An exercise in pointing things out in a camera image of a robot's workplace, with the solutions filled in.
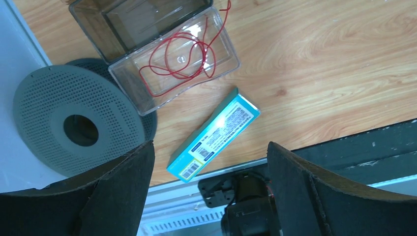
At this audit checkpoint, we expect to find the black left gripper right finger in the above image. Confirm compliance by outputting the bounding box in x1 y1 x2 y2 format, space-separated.
267 142 417 236

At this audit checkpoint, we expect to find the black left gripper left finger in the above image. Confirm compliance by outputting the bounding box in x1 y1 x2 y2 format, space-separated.
0 141 155 236

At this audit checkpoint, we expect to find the grey perforated cable spool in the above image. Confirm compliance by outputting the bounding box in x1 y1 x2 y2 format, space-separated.
12 58 157 177

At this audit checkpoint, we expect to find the thin red cable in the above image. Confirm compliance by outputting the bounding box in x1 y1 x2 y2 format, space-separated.
139 0 232 97

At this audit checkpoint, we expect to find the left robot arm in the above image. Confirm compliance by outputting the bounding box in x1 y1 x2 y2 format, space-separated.
0 142 417 236

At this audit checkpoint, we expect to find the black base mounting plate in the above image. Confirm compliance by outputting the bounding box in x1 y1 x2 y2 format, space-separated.
197 119 417 208

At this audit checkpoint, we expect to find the teal cardboard box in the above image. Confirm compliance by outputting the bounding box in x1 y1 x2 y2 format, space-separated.
166 88 261 183

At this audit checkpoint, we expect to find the clear plastic container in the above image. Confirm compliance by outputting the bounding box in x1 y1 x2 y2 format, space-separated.
69 0 240 116

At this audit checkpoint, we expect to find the white slotted cable duct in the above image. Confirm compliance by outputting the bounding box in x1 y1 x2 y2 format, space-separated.
137 211 224 236

